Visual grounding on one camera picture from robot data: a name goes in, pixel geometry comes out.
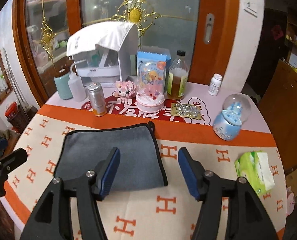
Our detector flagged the grey microfibre towel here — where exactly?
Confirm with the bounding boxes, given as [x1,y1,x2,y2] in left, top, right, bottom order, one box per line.
[54,121,168,191]

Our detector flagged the pink pig toy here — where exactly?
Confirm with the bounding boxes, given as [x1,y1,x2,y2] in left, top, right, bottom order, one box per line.
[287,192,295,216]

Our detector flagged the green tissue pack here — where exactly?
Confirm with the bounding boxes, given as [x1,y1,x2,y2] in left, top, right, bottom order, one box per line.
[234,151,275,196]

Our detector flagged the red lidded bucket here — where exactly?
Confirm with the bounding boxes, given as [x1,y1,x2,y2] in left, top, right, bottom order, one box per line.
[4,102,18,119]

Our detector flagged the orange patterned tablecloth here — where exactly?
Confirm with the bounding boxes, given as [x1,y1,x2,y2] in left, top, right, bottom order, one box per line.
[4,105,287,239]

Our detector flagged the blue castle snow globe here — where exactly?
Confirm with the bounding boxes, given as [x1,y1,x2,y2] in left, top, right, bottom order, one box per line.
[212,94,251,141]

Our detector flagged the white squeeze bottle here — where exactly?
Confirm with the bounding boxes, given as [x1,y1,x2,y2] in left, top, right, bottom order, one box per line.
[68,63,87,102]

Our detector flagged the silver orange drink can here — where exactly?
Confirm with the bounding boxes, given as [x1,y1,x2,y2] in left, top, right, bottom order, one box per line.
[86,82,107,116]

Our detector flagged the wooden shelf cabinet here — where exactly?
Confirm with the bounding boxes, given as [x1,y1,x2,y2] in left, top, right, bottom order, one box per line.
[255,8,297,172]

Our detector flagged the foil pill blister pack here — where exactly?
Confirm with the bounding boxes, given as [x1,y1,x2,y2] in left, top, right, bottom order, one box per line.
[171,103,202,120]

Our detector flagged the white pill bottle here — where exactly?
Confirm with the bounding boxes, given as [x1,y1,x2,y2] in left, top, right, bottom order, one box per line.
[208,73,223,96]

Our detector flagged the pink block pig figure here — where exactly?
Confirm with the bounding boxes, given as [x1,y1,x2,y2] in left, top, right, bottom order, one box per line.
[116,81,137,99]

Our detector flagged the white covered appliance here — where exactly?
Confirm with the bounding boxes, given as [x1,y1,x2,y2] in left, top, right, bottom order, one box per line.
[66,21,138,87]

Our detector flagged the amber liquid glass bottle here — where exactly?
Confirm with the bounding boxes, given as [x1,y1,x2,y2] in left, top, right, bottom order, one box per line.
[167,50,189,100]

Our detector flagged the pink base glass dome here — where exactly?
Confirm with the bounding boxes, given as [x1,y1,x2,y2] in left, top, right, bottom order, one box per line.
[135,60,167,113]

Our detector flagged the blue printed carton box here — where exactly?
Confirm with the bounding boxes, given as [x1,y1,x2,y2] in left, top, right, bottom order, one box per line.
[137,51,171,92]

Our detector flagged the orange framed glass door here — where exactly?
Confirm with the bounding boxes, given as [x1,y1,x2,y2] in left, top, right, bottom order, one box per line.
[12,0,240,106]

